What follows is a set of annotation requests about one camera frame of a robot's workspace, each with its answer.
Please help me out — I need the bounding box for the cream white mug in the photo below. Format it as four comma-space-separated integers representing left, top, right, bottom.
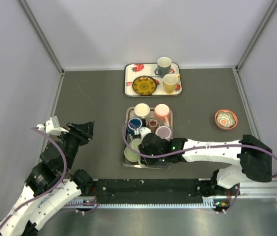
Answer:
134, 103, 150, 118

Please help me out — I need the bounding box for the yellow mug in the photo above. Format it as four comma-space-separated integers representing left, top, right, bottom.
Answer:
163, 74, 180, 94

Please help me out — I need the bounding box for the dark blue mug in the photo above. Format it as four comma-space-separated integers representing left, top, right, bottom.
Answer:
127, 117, 143, 137

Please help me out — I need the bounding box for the silver metal tray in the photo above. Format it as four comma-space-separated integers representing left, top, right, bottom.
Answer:
122, 107, 173, 170

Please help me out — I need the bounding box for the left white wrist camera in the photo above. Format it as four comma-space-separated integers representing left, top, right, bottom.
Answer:
36, 116, 69, 136

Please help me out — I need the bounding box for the light green mug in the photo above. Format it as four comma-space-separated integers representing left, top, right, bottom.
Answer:
124, 139, 141, 165

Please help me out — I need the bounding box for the grey green mug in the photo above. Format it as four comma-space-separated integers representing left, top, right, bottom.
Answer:
154, 57, 172, 78

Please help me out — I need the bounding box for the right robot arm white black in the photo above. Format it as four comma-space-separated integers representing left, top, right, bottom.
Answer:
138, 134, 272, 196

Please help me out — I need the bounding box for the yellow patterned plate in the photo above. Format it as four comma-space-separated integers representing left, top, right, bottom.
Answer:
132, 76, 157, 96

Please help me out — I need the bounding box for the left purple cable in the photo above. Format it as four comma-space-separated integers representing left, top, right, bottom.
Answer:
0, 126, 99, 236

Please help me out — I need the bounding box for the black gold mug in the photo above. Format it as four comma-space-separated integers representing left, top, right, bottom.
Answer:
148, 119, 158, 129

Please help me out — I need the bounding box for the grey slotted cable duct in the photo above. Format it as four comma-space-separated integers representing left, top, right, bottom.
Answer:
64, 198, 230, 209

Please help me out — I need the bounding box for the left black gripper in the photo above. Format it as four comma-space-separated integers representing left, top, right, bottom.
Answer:
57, 119, 96, 171

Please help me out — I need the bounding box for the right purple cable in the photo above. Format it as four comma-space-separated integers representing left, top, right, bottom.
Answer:
121, 122, 277, 212

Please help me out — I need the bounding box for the purple cable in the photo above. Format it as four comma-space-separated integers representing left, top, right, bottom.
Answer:
0, 126, 99, 236
121, 122, 277, 212

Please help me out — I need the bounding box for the pink patterned bowl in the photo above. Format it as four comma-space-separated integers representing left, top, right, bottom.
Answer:
214, 109, 238, 130

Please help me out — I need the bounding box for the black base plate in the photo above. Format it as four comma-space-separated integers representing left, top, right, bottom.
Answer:
82, 179, 228, 204

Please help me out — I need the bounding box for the strawberry pattern white tray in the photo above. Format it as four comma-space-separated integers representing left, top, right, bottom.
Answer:
124, 63, 182, 97

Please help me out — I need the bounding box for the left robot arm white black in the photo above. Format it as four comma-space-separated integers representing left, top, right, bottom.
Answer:
0, 116, 96, 236

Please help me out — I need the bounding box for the pink mug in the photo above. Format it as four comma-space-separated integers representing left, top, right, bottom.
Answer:
154, 104, 171, 127

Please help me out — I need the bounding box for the mauve purple mug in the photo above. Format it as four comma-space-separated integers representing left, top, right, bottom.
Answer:
155, 125, 173, 141

